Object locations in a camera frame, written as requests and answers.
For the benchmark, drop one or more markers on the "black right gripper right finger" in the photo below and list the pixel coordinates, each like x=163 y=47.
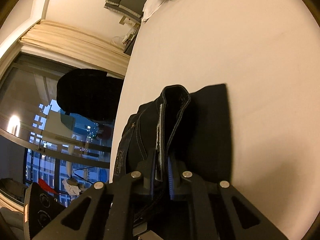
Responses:
x=205 y=210

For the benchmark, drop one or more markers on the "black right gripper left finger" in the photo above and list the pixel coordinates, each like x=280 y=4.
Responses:
x=103 y=212

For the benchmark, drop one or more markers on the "black denim pants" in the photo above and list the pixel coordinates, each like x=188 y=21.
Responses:
x=192 y=129

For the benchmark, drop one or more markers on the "large night window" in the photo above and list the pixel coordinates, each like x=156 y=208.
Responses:
x=57 y=125

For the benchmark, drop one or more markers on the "beige curtain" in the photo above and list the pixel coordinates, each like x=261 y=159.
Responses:
x=77 y=44

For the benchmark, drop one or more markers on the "dark nightstand with clutter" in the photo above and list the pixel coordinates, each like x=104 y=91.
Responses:
x=127 y=42

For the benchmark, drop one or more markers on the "white bed sheet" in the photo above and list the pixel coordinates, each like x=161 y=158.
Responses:
x=267 y=52

